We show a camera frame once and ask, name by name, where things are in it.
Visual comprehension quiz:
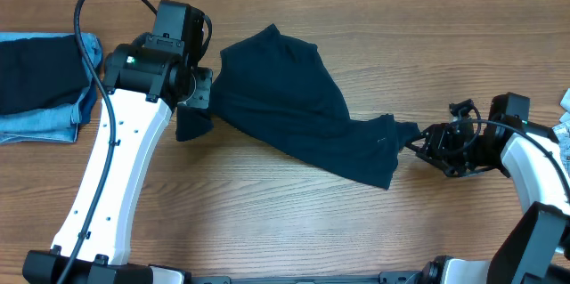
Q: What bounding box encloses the dark navy t-shirt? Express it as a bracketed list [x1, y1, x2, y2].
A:
[176, 25, 419, 189]

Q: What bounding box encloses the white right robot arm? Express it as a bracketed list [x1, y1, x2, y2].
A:
[405, 93, 569, 284]

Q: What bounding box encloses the grey white crumpled cloth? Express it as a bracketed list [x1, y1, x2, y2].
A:
[553, 89, 570, 173]

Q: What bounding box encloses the folded dark navy garment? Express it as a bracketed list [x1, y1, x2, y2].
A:
[1, 36, 91, 115]

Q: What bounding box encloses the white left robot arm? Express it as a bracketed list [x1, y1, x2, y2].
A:
[22, 0, 212, 283]

